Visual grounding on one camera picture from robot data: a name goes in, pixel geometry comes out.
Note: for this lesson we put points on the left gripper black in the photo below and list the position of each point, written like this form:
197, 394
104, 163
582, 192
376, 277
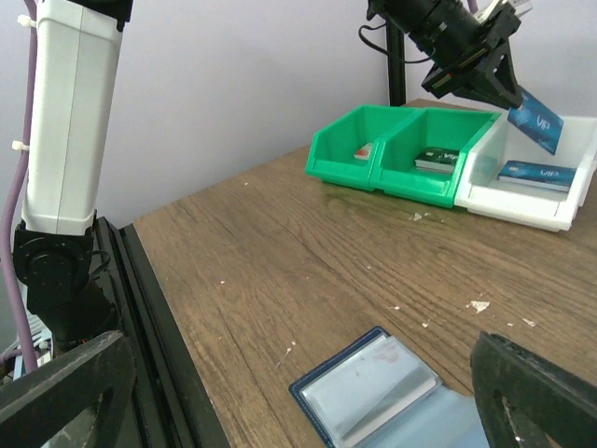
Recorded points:
472, 58

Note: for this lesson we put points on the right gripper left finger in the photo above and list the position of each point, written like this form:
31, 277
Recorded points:
80, 396

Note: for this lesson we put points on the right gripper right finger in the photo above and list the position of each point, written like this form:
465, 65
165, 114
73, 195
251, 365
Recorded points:
525, 400

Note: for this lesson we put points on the blue VIP card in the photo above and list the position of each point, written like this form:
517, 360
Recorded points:
537, 121

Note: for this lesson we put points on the blue card holder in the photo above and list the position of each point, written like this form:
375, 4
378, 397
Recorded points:
377, 393

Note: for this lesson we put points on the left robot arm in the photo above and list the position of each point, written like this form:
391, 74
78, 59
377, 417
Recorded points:
75, 50

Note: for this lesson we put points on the black card stack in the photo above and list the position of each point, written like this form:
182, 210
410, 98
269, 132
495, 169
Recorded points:
437, 160

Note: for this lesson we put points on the blue card stack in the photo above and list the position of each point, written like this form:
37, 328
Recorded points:
538, 175

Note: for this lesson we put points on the red white card stack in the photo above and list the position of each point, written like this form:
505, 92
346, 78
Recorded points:
363, 153

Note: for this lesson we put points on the white bin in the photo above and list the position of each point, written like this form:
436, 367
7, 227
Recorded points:
480, 191

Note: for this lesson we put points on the middle green bin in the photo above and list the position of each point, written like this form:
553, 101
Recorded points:
394, 171

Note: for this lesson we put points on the green bin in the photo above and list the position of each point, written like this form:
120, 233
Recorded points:
394, 171
331, 157

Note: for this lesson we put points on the left green bin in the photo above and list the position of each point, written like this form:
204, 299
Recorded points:
331, 157

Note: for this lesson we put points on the light blue cable duct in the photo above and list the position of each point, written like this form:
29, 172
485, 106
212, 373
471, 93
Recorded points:
43, 346

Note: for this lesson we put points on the black aluminium frame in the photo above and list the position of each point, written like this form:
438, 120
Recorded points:
242, 271

